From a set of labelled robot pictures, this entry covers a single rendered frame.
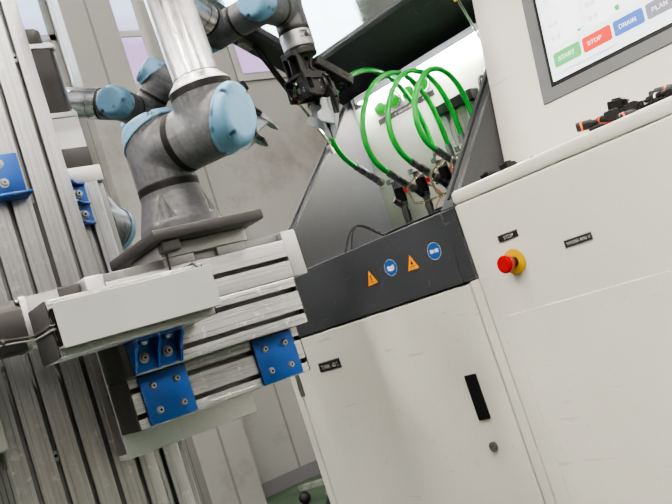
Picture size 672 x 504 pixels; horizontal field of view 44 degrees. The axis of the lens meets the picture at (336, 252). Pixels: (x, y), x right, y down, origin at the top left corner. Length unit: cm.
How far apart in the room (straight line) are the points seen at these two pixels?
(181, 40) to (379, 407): 100
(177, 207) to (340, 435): 89
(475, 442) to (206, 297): 78
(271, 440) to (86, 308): 374
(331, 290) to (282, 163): 339
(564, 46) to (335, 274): 74
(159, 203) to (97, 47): 345
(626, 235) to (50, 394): 106
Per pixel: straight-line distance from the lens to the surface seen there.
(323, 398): 219
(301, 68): 194
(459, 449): 194
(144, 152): 157
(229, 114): 148
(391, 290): 194
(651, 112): 155
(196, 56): 154
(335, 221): 246
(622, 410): 168
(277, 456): 499
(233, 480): 464
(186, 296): 136
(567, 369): 171
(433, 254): 184
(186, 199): 154
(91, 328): 129
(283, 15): 194
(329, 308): 209
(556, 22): 197
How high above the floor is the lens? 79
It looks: 5 degrees up
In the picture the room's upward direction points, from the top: 18 degrees counter-clockwise
